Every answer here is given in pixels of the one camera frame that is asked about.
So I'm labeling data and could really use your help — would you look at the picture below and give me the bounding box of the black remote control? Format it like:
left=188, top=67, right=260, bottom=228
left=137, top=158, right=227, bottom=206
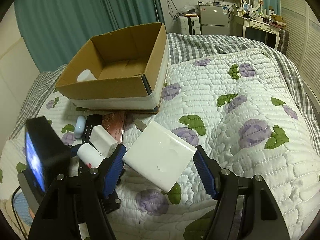
left=75, top=114, right=103, bottom=176

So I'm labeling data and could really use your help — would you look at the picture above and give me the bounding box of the white round case in box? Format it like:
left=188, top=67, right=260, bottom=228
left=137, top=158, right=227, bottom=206
left=77, top=69, right=96, bottom=82

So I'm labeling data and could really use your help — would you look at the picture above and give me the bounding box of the white louvered wardrobe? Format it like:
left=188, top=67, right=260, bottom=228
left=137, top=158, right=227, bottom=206
left=278, top=0, right=320, bottom=106

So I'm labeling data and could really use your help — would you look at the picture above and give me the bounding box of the grey mini fridge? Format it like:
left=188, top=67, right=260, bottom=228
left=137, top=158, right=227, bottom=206
left=200, top=5, right=229, bottom=35

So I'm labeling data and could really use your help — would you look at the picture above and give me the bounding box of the white bottle red cap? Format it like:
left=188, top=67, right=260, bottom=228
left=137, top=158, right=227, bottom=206
left=77, top=143, right=105, bottom=168

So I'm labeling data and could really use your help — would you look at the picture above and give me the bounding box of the brown cardboard box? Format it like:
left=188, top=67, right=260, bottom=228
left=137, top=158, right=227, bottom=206
left=55, top=22, right=169, bottom=113

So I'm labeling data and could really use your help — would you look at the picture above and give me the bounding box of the white dressing table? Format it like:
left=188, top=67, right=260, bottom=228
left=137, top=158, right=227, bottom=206
left=231, top=14, right=280, bottom=49

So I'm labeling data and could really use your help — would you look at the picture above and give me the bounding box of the white power bank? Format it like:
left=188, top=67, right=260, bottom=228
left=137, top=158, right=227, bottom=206
left=89, top=125, right=118, bottom=158

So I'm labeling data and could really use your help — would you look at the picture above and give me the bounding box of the pink patterned box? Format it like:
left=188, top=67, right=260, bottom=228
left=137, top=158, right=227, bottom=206
left=101, top=111, right=126, bottom=143

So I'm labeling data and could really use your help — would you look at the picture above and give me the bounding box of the large green curtain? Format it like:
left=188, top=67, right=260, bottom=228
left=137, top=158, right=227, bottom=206
left=14, top=0, right=164, bottom=72

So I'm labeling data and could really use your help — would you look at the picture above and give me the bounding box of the white suitcase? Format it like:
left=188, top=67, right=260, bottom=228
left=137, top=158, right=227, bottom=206
left=178, top=16, right=201, bottom=35

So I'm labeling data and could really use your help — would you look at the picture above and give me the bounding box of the pale blue earbuds case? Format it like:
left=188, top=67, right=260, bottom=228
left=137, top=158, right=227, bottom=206
left=74, top=115, right=86, bottom=139

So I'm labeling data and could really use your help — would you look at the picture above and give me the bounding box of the large white power adapter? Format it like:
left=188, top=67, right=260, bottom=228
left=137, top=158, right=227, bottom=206
left=123, top=121, right=196, bottom=192

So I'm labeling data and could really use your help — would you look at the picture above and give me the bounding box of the white floral quilt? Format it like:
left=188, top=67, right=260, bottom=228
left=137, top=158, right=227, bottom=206
left=0, top=48, right=320, bottom=240

